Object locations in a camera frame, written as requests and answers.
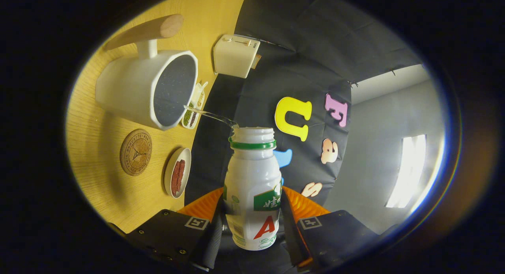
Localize black backdrop cloth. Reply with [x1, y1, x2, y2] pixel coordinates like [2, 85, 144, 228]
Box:
[185, 0, 423, 274]

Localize round cork coaster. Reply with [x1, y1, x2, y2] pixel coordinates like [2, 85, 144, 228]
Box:
[120, 129, 153, 176]

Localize ceiling light panel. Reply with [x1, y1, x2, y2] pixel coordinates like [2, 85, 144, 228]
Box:
[386, 134, 427, 209]

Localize cream toaster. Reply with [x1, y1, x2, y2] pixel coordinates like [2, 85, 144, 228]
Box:
[213, 34, 261, 79]

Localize white juice bottle green label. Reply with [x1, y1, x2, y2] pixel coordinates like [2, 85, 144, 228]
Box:
[223, 127, 283, 251]

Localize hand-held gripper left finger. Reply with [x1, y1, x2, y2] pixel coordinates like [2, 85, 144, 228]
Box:
[126, 186, 225, 271]

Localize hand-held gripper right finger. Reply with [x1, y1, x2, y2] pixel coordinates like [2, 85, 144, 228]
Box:
[279, 186, 379, 270]

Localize red sausages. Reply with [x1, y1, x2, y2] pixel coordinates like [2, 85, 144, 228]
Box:
[170, 160, 186, 196]

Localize white round plate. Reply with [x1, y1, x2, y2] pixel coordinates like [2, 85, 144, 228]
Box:
[164, 147, 192, 199]

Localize white cup wooden handle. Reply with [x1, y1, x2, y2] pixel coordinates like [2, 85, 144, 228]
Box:
[95, 14, 198, 131]

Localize wooden table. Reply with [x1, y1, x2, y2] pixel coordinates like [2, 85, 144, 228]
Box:
[65, 0, 249, 233]

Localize clear juice stream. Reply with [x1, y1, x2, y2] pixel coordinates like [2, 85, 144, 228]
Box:
[183, 104, 239, 129]

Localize white divided bean dish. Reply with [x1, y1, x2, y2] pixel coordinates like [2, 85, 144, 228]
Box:
[181, 82, 208, 129]

